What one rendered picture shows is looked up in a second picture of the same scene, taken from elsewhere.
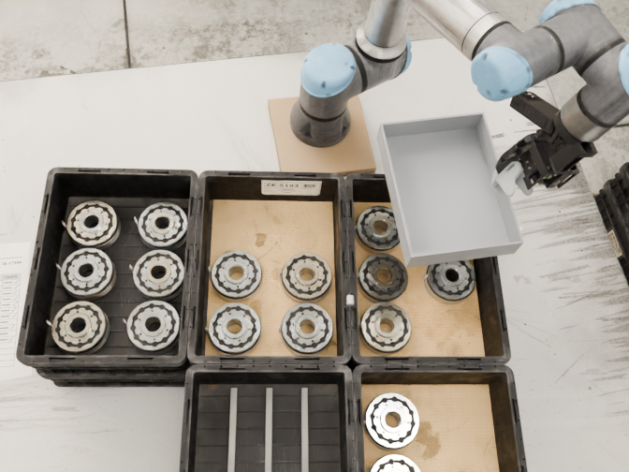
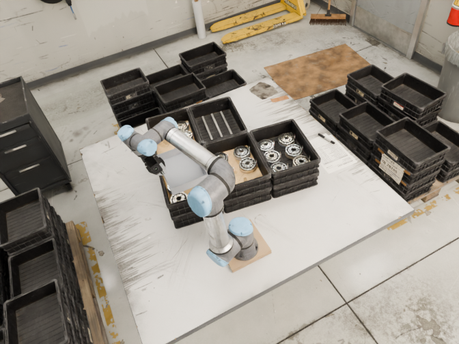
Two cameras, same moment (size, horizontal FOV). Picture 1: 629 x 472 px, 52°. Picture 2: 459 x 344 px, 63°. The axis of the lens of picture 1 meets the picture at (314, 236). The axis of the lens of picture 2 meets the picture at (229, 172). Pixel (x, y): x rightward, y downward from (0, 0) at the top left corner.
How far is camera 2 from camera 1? 2.03 m
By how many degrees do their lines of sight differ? 67
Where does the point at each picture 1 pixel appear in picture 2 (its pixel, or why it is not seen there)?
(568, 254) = (128, 234)
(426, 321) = not seen: hidden behind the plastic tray
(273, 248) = (239, 178)
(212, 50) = not seen: outside the picture
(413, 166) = (194, 175)
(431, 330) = not seen: hidden behind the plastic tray
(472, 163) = (173, 181)
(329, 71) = (239, 220)
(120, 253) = (289, 162)
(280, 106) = (264, 248)
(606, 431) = (120, 184)
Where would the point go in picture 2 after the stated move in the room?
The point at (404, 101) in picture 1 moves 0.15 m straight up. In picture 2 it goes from (208, 278) to (203, 264)
